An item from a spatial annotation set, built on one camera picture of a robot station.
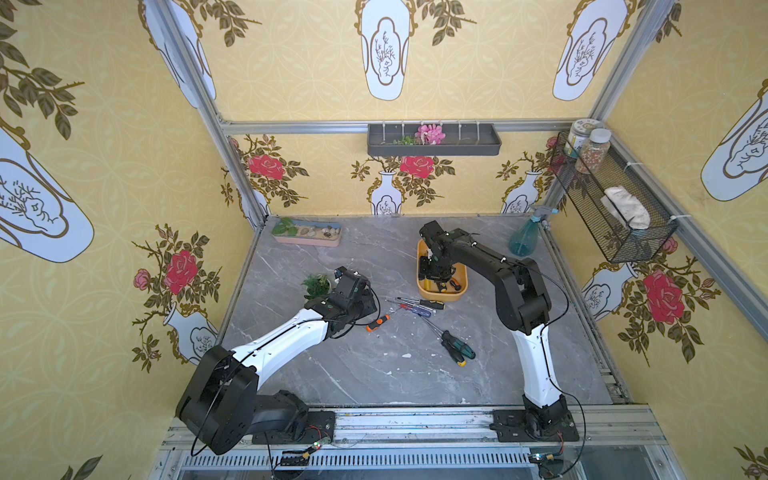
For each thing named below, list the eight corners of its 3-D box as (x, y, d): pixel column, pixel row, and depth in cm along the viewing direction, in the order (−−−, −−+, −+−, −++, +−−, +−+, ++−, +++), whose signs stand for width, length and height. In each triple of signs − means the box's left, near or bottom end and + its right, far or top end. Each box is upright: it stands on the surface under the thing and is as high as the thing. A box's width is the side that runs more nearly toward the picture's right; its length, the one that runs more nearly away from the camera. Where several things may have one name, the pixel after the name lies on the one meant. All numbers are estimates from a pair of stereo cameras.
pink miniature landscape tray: (271, 243, 116) (268, 235, 113) (280, 225, 122) (277, 217, 119) (337, 248, 114) (336, 241, 111) (342, 230, 120) (341, 222, 117)
